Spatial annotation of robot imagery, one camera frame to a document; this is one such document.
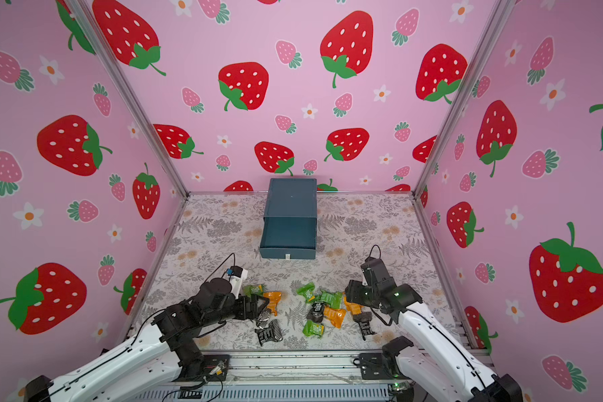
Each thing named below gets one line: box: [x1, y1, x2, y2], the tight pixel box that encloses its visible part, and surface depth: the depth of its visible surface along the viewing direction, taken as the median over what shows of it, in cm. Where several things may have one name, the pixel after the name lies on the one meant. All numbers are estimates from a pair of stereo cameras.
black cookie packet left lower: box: [254, 319, 284, 347], surface depth 81 cm
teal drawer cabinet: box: [259, 177, 318, 260], surface depth 89 cm
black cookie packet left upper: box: [256, 308, 272, 330], surface depth 83 cm
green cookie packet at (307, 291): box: [296, 282, 316, 304], surface depth 90 cm
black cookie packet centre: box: [306, 302, 325, 323], surface depth 85 cm
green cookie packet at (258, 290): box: [242, 283, 265, 298], surface depth 90 cm
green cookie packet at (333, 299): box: [319, 289, 343, 310], surface depth 89 cm
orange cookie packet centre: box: [323, 305, 346, 330], surface depth 85 cm
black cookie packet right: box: [352, 311, 377, 341], surface depth 83 cm
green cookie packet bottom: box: [302, 319, 325, 339], surface depth 82 cm
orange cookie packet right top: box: [343, 295, 364, 315], surface depth 86 cm
